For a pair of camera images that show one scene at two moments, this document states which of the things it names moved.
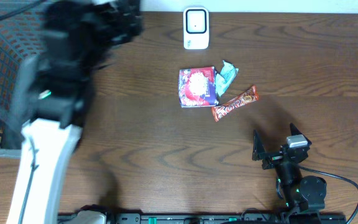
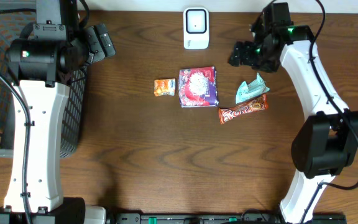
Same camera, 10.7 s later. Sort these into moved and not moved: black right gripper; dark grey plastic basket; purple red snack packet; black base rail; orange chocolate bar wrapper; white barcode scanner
Moved: orange chocolate bar wrapper; black right gripper
Not moved: dark grey plastic basket; black base rail; purple red snack packet; white barcode scanner
